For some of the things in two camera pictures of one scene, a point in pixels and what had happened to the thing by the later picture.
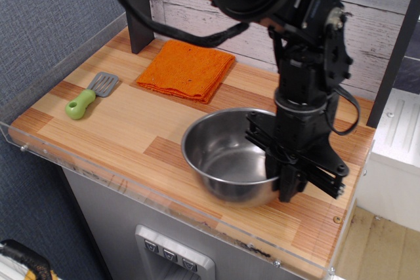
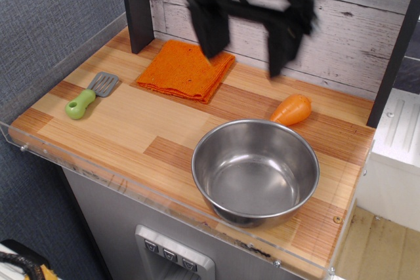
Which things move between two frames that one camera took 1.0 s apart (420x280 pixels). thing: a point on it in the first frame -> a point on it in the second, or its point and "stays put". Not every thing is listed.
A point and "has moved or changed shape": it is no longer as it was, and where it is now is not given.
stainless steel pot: x=231 y=168 has moved or changed shape
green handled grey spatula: x=102 y=85 stays put
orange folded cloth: x=186 y=69 stays put
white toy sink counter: x=390 y=187 stays put
